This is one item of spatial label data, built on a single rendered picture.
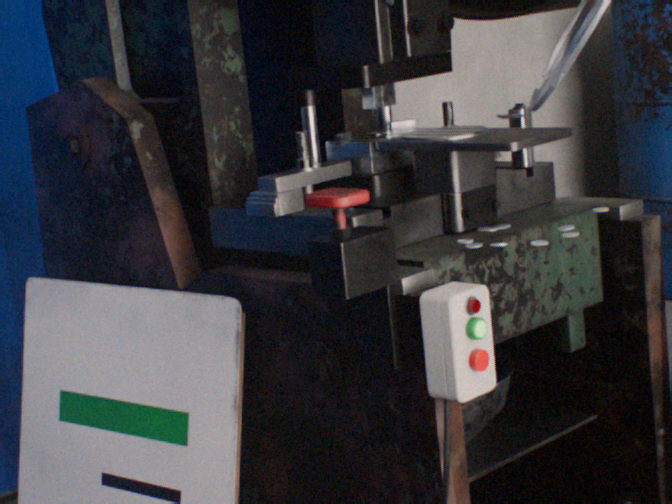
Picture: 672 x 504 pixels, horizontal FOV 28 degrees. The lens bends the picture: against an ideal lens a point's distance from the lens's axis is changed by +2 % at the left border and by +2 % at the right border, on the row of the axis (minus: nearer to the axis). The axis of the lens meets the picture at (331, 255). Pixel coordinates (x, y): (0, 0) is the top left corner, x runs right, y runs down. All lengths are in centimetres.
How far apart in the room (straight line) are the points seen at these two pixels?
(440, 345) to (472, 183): 34
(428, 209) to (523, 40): 236
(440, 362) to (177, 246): 54
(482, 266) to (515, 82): 237
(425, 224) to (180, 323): 40
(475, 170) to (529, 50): 233
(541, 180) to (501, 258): 25
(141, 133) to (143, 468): 50
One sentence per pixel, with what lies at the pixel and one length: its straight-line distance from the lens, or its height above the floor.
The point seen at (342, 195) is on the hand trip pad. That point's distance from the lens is 160.
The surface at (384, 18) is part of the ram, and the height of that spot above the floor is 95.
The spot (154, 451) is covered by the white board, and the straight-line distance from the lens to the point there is 206.
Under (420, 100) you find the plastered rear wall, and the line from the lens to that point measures 383.
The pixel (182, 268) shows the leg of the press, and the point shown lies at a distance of 202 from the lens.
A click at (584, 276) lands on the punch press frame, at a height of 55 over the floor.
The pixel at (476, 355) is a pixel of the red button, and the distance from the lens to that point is 165.
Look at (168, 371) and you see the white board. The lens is 203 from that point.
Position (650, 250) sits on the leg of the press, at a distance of 206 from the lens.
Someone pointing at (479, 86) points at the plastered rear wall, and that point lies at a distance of 404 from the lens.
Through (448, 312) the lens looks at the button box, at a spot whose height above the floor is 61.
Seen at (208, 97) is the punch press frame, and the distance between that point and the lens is 202.
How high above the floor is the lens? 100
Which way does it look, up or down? 11 degrees down
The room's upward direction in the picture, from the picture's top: 6 degrees counter-clockwise
